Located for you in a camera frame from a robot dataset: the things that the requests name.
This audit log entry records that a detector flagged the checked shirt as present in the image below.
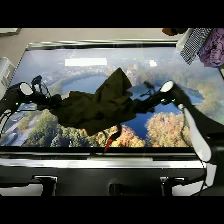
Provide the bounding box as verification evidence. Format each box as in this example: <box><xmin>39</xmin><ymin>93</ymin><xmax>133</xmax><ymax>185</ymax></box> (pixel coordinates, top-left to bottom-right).
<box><xmin>179</xmin><ymin>27</ymin><xmax>213</xmax><ymax>65</ymax></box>

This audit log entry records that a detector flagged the purple garment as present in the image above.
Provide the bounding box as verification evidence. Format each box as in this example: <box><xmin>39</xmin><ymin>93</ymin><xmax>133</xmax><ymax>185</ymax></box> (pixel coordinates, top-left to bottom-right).
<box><xmin>198</xmin><ymin>27</ymin><xmax>224</xmax><ymax>69</ymax></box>

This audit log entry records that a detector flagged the black cable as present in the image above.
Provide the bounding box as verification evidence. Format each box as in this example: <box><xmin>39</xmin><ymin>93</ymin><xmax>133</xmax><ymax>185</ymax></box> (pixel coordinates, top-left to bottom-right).
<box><xmin>33</xmin><ymin>77</ymin><xmax>53</xmax><ymax>102</ymax></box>
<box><xmin>180</xmin><ymin>107</ymin><xmax>190</xmax><ymax>148</ymax></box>

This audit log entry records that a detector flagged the dark green garment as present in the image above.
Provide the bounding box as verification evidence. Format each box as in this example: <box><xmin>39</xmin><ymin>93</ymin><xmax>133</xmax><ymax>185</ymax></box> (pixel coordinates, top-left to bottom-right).
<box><xmin>49</xmin><ymin>67</ymin><xmax>158</xmax><ymax>153</ymax></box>

